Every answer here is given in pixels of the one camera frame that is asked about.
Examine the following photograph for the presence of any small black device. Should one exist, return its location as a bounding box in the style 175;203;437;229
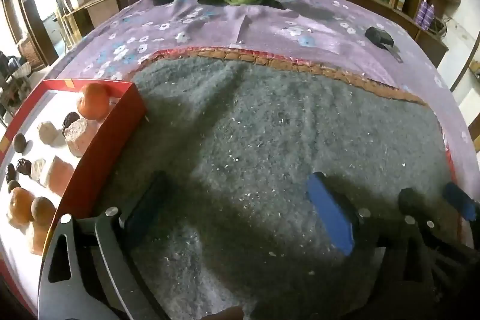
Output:
364;26;404;63

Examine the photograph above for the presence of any large pale cake piece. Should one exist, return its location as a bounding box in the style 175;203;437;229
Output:
39;156;75;198
63;118;102;157

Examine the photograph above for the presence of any dark round cookie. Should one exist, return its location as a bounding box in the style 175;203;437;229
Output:
62;112;80;131

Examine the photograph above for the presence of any purple floral tablecloth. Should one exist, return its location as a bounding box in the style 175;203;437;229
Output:
52;0;480;174

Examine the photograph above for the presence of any grey fleece blanket orange trim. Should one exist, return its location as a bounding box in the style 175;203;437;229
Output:
90;46;460;320

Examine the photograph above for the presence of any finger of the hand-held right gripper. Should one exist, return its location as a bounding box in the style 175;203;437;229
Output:
442;182;480;221
398;188;477;279

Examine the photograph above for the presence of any small pale cake piece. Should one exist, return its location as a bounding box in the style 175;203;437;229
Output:
31;159;46;182
37;121;62;145

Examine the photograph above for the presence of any red cardboard box white inside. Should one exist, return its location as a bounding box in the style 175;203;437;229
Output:
0;79;148;309

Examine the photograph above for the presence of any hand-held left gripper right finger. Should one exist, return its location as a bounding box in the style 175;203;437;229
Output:
305;171;432;320

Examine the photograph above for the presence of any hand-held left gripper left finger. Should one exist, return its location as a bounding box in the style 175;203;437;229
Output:
37;170;177;320

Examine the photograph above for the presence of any orange mandarin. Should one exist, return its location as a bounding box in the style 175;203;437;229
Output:
77;83;111;120
7;188;36;227

